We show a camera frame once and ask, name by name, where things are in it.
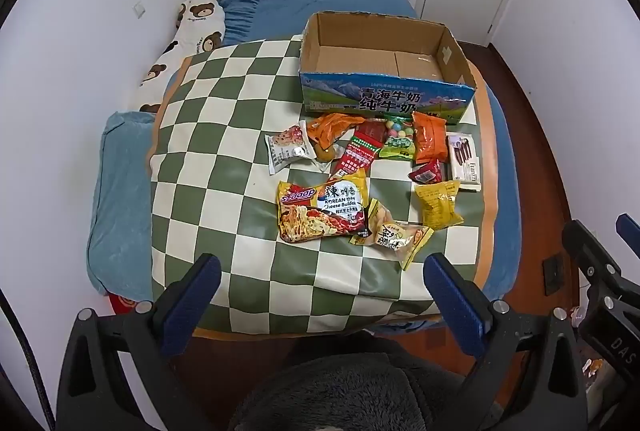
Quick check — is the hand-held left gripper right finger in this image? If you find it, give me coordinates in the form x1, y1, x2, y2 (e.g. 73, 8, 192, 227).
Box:
423, 253, 589, 431

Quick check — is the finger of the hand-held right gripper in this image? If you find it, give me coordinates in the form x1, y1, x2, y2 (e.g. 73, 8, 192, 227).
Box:
562, 220, 633, 294
615, 213, 640, 258

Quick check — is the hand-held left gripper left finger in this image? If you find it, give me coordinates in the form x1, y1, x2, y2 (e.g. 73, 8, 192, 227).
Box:
56, 253, 223, 431

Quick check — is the yellow crinkled packet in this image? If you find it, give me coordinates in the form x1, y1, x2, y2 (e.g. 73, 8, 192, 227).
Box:
413, 180, 465, 232

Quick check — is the instant noodle packet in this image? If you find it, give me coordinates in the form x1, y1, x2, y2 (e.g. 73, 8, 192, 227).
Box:
277, 168, 372, 244

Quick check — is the orange snack packet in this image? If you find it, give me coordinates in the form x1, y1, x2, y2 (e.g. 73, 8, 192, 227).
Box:
411, 112, 449, 164

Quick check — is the red and green packet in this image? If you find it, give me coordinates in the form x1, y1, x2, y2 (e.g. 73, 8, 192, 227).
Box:
330, 134, 383, 180

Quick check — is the white cookie packet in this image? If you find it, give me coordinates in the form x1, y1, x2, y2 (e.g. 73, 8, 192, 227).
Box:
264, 121, 317, 176

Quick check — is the dark red packet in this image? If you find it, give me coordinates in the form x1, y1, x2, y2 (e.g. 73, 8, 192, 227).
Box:
356, 120, 388, 144

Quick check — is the orange plastic packet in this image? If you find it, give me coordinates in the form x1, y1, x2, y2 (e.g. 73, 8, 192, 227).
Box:
306, 112, 367, 150

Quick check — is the printed cardboard box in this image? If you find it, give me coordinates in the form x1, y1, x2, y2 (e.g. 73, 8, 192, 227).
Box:
298, 11, 478, 118

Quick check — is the black floor socket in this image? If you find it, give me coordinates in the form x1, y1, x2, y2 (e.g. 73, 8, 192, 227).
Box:
542, 255, 566, 297

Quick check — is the red cartoon object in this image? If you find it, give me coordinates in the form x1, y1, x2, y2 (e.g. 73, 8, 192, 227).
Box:
107, 292, 154, 316

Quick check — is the yellow clear snack packet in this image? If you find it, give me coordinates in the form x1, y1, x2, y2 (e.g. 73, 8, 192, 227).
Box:
349, 198, 435, 272

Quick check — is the light blue cushion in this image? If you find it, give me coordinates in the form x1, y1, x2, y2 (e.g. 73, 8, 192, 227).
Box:
86, 111, 157, 303

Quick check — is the small red packet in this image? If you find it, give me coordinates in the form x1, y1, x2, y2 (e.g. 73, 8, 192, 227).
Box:
409, 159, 445, 184

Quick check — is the white chocolate box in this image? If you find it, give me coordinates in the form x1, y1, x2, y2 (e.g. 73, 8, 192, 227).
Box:
445, 132, 483, 192

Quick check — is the green candy packet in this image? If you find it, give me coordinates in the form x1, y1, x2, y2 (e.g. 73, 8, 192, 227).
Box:
378, 115, 418, 162

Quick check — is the green checkered mat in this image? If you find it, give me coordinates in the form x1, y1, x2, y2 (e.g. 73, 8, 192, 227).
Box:
147, 36, 501, 339

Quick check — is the bear print pillow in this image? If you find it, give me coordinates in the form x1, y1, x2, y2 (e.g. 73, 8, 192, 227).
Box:
131, 0, 227, 114

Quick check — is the blue bed sheet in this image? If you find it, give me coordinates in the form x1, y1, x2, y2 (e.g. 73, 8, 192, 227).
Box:
215, 0, 523, 327

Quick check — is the black cable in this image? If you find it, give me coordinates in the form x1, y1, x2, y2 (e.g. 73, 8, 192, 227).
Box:
0, 288, 57, 431

